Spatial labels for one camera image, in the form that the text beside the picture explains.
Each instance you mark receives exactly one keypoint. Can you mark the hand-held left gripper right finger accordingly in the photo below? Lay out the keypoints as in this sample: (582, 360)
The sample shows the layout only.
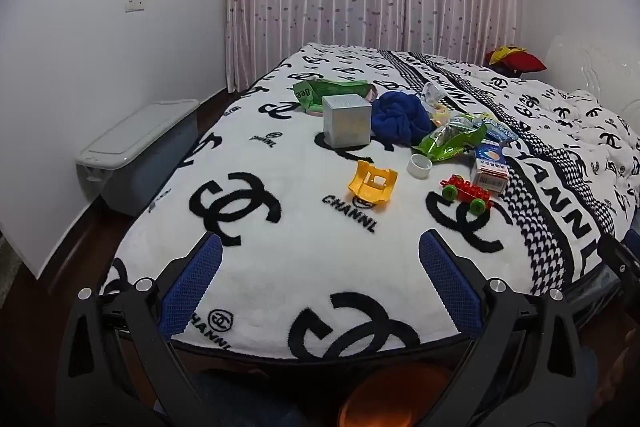
(447, 279)

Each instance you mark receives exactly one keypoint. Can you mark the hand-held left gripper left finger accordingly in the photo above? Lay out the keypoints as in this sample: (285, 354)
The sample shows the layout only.
(200, 277)

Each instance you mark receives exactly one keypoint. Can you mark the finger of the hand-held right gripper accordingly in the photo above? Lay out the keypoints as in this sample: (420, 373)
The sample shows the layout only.
(617, 262)

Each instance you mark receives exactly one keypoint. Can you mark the yellow plastic toy piece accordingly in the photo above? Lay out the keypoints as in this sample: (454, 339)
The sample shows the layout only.
(367, 187)

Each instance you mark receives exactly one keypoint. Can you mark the orange plastic bin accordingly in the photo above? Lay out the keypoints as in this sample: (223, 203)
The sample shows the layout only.
(395, 399)

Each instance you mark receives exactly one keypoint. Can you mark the green snack packet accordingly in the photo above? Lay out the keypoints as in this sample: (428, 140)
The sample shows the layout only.
(450, 137)

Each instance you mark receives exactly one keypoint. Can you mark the blue cloth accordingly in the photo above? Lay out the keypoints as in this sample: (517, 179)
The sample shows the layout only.
(400, 117)

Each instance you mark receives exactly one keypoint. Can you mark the clear wrapper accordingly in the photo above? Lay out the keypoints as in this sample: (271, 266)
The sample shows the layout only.
(434, 93)

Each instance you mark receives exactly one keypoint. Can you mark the silver square box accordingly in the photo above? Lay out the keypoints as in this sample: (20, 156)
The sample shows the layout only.
(346, 122)

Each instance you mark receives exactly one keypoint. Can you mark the green plastic bag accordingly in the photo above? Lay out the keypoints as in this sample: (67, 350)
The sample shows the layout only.
(340, 88)

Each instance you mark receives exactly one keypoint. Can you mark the red toy car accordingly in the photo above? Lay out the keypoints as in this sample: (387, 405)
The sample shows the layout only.
(467, 194)

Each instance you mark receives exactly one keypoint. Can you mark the white black printed blanket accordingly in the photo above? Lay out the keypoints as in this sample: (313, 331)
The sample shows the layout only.
(300, 232)

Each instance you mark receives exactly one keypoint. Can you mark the white orange medicine box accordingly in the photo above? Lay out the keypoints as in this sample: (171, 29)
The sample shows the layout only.
(491, 172)

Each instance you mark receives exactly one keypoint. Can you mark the white plastic cap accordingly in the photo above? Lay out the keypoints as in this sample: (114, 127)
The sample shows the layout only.
(420, 166)

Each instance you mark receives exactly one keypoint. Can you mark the person's right jeans leg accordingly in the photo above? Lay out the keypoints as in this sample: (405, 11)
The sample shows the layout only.
(585, 377)

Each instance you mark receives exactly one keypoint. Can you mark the grey plastic storage box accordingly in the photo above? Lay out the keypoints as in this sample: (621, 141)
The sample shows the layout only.
(145, 142)

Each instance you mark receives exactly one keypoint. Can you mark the blue white packet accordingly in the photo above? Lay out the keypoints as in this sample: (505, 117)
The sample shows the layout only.
(500, 132)

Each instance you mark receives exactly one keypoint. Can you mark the white padded headboard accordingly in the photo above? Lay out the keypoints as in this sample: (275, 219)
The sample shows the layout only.
(590, 62)

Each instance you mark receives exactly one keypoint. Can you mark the red yellow pillow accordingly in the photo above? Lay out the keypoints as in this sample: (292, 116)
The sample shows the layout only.
(517, 59)

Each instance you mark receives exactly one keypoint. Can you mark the white wall socket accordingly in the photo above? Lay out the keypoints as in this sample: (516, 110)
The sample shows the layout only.
(134, 4)

